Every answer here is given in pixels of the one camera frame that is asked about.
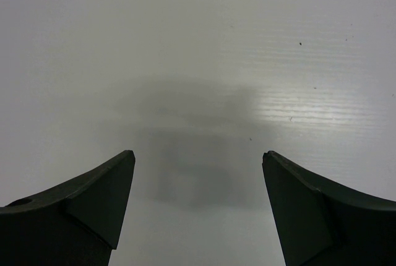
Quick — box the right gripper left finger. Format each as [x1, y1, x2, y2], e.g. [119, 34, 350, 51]
[1, 150, 136, 265]

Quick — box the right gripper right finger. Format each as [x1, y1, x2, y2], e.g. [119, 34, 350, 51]
[262, 151, 395, 265]

